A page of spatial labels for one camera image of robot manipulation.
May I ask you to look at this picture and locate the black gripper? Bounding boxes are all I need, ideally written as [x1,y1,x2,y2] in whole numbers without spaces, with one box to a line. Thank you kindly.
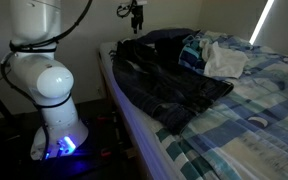
[130,4,144,35]

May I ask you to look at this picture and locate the dark blue jeans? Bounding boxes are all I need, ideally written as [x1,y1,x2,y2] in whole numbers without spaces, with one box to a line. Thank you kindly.
[112,38,235,136]

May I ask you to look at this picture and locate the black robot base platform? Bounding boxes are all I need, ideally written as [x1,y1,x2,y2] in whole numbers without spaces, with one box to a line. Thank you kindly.
[0,111,135,180]

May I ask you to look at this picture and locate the dark navy garment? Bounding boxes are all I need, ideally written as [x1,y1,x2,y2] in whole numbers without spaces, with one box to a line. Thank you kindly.
[135,27,200,45]

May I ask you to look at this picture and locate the black garment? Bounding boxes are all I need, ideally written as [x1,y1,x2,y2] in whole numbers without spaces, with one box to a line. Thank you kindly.
[154,34,189,64]

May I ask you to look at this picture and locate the teal striped garment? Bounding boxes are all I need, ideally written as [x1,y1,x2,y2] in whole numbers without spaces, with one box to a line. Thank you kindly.
[178,34,212,76]

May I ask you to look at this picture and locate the white mattress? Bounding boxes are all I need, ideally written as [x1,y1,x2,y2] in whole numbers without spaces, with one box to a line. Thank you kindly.
[98,41,178,180]

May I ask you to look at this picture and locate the white garment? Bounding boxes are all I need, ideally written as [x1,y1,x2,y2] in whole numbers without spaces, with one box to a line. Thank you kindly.
[199,39,250,80]

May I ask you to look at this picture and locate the blue checked duvet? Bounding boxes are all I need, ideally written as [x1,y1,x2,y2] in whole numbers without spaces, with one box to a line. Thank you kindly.
[108,30,288,180]

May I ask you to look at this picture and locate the wooden bed frame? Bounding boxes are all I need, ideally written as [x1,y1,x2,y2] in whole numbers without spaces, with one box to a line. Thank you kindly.
[96,51,142,180]

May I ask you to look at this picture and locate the red handled clamp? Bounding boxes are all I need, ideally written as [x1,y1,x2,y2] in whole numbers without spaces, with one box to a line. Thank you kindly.
[99,149,113,158]
[96,114,113,123]

